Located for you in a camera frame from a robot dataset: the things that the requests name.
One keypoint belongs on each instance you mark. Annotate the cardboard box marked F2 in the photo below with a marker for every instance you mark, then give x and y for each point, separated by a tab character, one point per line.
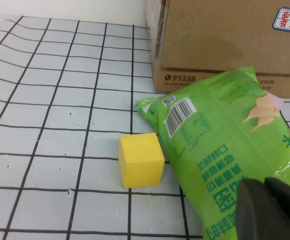
210	37

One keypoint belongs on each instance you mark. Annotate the light pink foam cube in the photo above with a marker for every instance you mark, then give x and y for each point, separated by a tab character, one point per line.
276	101

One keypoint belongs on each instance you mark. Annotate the white black-grid tablecloth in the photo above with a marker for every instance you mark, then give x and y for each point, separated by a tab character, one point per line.
47	100

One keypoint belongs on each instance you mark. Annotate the green potato chip bag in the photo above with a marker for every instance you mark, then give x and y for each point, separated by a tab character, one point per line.
222	150

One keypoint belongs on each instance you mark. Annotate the yellow foam cube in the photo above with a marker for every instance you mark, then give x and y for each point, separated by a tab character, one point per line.
140	162

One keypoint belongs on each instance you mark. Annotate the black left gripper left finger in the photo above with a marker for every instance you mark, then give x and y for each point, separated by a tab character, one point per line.
255	215

